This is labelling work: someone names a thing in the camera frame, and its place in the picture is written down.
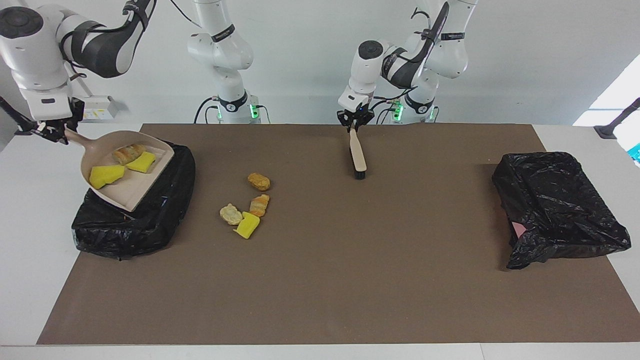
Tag beige hand brush black bristles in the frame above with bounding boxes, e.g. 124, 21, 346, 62
348, 125, 368, 180

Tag yellow sponge piece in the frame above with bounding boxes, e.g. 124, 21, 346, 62
125, 151, 157, 174
233, 211, 261, 240
89, 165, 126, 190

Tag croissant bread toy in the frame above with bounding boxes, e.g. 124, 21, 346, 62
249, 194, 271, 218
112, 144, 147, 166

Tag beige plastic dustpan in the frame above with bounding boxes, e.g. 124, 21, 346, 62
65, 129, 176, 213

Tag pale bread toy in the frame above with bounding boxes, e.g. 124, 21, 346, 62
219, 203, 244, 226

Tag black bag lined pink bin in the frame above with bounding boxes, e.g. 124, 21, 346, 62
491, 151, 632, 271

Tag black stand leg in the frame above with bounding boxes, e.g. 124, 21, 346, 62
594, 97, 640, 140
0, 96, 41, 136

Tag brown table mat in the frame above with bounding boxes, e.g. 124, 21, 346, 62
36, 123, 640, 346

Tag black left base cable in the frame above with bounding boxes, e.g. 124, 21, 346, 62
372, 97, 403, 125

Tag black base cable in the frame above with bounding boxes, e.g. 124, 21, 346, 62
372, 97, 403, 125
194, 96, 221, 125

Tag white wall socket box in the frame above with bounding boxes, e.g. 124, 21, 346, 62
82, 96, 119, 121

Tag white wall cable conduit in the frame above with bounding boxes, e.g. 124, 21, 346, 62
70, 70, 93, 98

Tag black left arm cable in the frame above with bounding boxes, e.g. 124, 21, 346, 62
372, 7, 437, 108

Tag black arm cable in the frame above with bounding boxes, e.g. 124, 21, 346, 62
62, 0, 202, 101
372, 7, 437, 108

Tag black right base cable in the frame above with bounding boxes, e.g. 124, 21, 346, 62
194, 96, 221, 125

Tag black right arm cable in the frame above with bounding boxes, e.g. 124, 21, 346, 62
62, 0, 202, 101

